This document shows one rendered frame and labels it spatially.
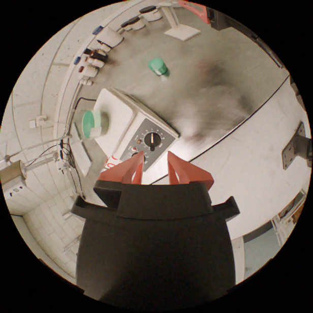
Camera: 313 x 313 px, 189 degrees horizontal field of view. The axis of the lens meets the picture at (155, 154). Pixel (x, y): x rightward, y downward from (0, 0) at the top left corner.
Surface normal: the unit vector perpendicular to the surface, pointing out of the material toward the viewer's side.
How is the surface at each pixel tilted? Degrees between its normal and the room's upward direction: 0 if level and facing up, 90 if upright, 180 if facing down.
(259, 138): 0
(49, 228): 90
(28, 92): 90
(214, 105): 0
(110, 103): 0
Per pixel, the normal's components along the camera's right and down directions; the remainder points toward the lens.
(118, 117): -0.40, 0.27
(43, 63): 0.60, 0.80
